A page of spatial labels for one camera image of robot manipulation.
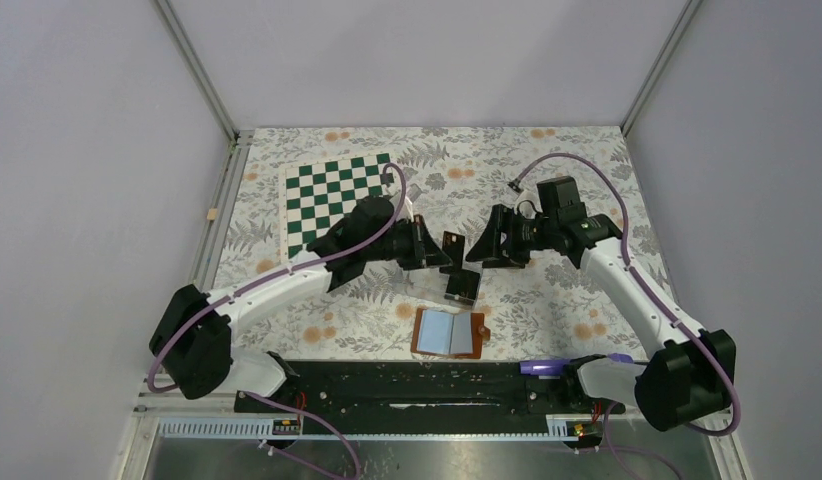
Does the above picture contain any clear plastic box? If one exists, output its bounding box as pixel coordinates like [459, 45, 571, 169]
[396, 265, 482, 309]

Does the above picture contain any green white chessboard mat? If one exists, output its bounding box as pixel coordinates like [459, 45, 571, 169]
[279, 152, 391, 259]

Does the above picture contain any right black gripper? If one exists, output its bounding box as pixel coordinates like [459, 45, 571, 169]
[465, 203, 558, 270]

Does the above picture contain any brown leather card holder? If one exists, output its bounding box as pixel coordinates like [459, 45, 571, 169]
[410, 308, 491, 360]

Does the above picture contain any aluminium frame rail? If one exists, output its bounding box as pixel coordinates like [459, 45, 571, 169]
[132, 130, 256, 480]

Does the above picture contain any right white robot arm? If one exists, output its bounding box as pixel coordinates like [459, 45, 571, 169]
[465, 176, 737, 431]

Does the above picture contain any floral tablecloth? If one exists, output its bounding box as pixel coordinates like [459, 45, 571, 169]
[205, 126, 672, 361]

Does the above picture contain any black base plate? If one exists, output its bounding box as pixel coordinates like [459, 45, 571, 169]
[234, 352, 611, 435]

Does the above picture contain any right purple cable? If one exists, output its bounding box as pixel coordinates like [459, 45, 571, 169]
[507, 152, 744, 480]

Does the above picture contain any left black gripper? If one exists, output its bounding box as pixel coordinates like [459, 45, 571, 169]
[365, 214, 453, 271]

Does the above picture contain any purple marker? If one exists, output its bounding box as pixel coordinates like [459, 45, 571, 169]
[518, 353, 634, 377]

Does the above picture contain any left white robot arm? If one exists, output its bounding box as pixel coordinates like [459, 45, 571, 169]
[147, 194, 452, 411]

